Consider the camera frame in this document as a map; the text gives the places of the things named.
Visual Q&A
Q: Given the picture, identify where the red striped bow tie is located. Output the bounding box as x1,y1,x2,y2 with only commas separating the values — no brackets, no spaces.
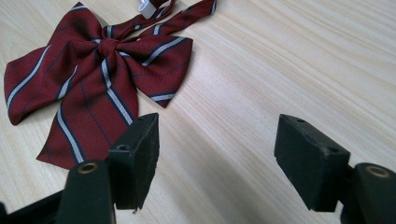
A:
3,0,218,171

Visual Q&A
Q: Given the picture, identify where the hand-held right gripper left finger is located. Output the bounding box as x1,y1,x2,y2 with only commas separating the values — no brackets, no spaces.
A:
106,112,160,211

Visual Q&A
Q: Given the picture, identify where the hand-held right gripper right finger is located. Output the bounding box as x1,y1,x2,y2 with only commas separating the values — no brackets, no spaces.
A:
274,113,351,213

